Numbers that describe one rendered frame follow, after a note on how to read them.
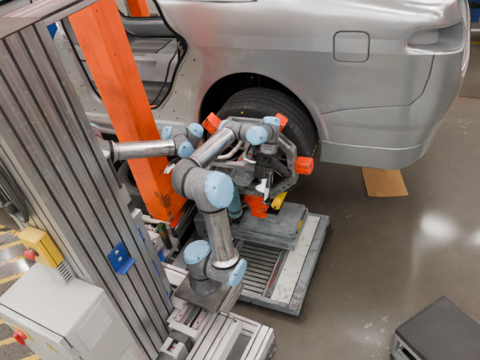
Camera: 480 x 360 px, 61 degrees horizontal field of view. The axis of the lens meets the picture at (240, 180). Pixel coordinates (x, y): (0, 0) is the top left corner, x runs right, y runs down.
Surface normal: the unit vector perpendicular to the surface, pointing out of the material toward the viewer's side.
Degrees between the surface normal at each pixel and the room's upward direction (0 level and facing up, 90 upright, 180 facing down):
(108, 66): 90
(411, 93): 90
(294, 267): 0
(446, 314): 0
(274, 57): 90
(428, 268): 0
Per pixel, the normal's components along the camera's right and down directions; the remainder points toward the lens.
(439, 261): -0.15, -0.76
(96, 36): -0.39, 0.63
